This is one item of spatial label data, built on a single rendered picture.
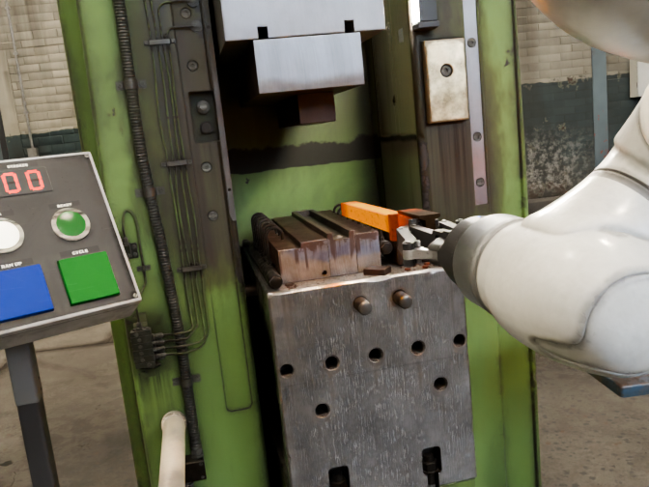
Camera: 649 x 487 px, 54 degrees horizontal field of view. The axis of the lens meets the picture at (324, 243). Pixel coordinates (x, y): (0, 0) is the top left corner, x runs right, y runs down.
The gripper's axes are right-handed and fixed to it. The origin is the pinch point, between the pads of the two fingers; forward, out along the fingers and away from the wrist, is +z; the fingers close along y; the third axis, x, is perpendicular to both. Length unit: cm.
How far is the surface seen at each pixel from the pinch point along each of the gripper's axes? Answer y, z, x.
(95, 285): -43, 27, -7
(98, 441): -80, 195, -110
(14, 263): -54, 26, -2
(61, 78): -146, 660, 83
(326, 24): 1, 45, 31
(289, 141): -1, 92, 10
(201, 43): -21, 59, 31
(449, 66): 30, 57, 23
